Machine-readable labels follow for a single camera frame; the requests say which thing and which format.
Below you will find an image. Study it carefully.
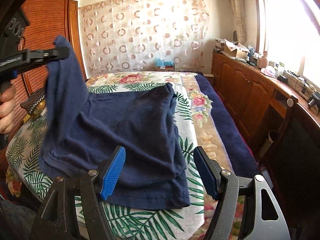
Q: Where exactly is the open cardboard box on sideboard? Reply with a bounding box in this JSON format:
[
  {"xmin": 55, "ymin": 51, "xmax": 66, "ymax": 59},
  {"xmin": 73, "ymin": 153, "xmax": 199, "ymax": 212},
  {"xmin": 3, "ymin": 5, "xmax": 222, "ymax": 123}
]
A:
[{"xmin": 223, "ymin": 40, "xmax": 249, "ymax": 60}]

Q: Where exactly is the pink bottle on sideboard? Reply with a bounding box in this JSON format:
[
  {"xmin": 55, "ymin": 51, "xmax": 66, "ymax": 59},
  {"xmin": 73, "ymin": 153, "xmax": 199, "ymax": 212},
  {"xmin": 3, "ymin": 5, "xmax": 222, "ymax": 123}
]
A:
[{"xmin": 257, "ymin": 50, "xmax": 268, "ymax": 69}]

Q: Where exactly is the navy blue t-shirt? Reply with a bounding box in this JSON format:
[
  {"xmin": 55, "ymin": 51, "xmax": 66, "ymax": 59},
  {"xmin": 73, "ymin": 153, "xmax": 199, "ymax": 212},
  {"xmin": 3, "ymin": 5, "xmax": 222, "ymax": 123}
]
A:
[{"xmin": 39, "ymin": 50, "xmax": 190, "ymax": 210}]

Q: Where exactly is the long wooden sideboard cabinet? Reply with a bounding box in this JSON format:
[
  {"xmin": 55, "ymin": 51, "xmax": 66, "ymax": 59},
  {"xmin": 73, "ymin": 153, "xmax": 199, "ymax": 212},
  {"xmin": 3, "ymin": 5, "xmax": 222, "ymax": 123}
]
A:
[{"xmin": 211, "ymin": 51, "xmax": 319, "ymax": 159}]

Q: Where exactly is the person's left hand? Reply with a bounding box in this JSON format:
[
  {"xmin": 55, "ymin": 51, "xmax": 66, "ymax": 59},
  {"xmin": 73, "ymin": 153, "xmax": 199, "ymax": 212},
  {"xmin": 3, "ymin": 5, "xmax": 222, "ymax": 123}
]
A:
[{"xmin": 0, "ymin": 83, "xmax": 16, "ymax": 134}]

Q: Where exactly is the dark circle-patterned pillow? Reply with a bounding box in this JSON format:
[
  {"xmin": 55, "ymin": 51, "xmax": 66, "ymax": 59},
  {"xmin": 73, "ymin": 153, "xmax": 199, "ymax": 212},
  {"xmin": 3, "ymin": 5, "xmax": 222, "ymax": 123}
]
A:
[{"xmin": 20, "ymin": 88, "xmax": 46, "ymax": 115}]

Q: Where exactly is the dark chair with wooden frame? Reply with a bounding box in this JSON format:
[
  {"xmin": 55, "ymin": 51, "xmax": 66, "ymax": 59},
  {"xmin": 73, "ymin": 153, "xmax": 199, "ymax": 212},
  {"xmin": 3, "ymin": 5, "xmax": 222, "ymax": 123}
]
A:
[{"xmin": 259, "ymin": 96, "xmax": 319, "ymax": 239}]

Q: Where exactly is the floral and palm-leaf bedspread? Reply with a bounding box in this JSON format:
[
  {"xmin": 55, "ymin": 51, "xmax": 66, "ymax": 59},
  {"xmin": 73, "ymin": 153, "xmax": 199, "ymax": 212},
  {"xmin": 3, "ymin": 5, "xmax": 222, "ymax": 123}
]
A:
[{"xmin": 5, "ymin": 72, "xmax": 232, "ymax": 239}]

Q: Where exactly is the grey waste bin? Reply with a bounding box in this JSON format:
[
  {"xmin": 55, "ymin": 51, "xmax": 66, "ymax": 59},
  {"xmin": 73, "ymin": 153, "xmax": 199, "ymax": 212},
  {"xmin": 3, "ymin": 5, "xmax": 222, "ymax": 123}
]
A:
[{"xmin": 259, "ymin": 130, "xmax": 279, "ymax": 157}]

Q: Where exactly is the wooden wardrobe with slats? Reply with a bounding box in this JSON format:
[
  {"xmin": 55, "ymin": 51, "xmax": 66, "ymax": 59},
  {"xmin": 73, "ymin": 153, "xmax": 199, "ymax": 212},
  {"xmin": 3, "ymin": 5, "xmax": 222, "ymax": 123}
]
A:
[{"xmin": 0, "ymin": 0, "xmax": 87, "ymax": 170}]

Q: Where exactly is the cardboard box with blue tissue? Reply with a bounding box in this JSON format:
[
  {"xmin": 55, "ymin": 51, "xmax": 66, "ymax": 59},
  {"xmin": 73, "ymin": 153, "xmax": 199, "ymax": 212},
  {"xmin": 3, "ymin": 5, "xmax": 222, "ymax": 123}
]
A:
[{"xmin": 155, "ymin": 58, "xmax": 175, "ymax": 72}]

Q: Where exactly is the yellow sunflower cushion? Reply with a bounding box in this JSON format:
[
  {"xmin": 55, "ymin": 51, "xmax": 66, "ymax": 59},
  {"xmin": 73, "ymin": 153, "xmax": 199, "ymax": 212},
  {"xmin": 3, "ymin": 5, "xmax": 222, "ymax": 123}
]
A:
[{"xmin": 23, "ymin": 102, "xmax": 47, "ymax": 123}]

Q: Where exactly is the navy blue blanket under bedspread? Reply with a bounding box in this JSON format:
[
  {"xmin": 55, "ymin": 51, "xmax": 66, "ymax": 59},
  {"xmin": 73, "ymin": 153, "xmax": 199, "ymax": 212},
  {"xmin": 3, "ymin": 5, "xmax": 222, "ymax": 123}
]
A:
[{"xmin": 195, "ymin": 74, "xmax": 260, "ymax": 178}]

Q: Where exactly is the circle-patterned sheer curtain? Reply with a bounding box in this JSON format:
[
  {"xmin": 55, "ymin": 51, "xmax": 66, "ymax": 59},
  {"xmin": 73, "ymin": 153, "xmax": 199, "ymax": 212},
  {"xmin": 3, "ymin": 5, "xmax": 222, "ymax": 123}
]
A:
[{"xmin": 78, "ymin": 0, "xmax": 209, "ymax": 76}]

